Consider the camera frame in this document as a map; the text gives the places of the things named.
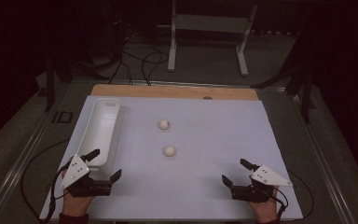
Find person's left hand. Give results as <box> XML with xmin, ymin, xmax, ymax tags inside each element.
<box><xmin>61</xmin><ymin>169</ymin><xmax>95</xmax><ymax>217</ymax></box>

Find white plastic bin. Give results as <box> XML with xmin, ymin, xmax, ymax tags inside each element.
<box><xmin>76</xmin><ymin>97</ymin><xmax>123</xmax><ymax>181</ymax></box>

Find plain white ball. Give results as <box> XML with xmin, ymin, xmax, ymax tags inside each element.
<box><xmin>163</xmin><ymin>145</ymin><xmax>177</xmax><ymax>158</ymax></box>

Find metal floor rail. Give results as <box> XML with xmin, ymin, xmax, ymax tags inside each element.
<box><xmin>0</xmin><ymin>92</ymin><xmax>63</xmax><ymax>224</ymax></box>
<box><xmin>287</xmin><ymin>91</ymin><xmax>357</xmax><ymax>224</ymax></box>

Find black floor cables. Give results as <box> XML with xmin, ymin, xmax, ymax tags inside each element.
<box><xmin>107</xmin><ymin>29</ymin><xmax>171</xmax><ymax>87</ymax></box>

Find left hand-held gripper cable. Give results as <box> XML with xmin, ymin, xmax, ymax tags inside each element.
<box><xmin>20</xmin><ymin>138</ymin><xmax>73</xmax><ymax>224</ymax></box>

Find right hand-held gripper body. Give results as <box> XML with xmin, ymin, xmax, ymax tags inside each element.
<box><xmin>230</xmin><ymin>163</ymin><xmax>294</xmax><ymax>203</ymax></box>

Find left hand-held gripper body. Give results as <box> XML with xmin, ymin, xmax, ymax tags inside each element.
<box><xmin>60</xmin><ymin>154</ymin><xmax>113</xmax><ymax>198</ymax></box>

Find black stand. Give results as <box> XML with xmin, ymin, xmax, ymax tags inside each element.
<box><xmin>251</xmin><ymin>29</ymin><xmax>317</xmax><ymax>125</ymax></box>
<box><xmin>36</xmin><ymin>46</ymin><xmax>110</xmax><ymax>113</ymax></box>

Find right hand-held gripper cable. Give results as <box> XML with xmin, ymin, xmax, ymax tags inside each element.
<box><xmin>271</xmin><ymin>169</ymin><xmax>315</xmax><ymax>222</ymax></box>

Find white metal stand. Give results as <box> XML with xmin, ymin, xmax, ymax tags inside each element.
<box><xmin>157</xmin><ymin>0</ymin><xmax>259</xmax><ymax>77</ymax></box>

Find white table mat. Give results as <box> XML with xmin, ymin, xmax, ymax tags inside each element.
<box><xmin>39</xmin><ymin>94</ymin><xmax>304</xmax><ymax>221</ymax></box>

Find person's right hand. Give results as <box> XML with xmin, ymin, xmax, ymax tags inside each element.
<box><xmin>249</xmin><ymin>186</ymin><xmax>281</xmax><ymax>224</ymax></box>

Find hand-held gripper cable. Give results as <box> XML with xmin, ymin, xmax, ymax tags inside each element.
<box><xmin>271</xmin><ymin>169</ymin><xmax>315</xmax><ymax>222</ymax></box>
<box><xmin>20</xmin><ymin>138</ymin><xmax>73</xmax><ymax>224</ymax></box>

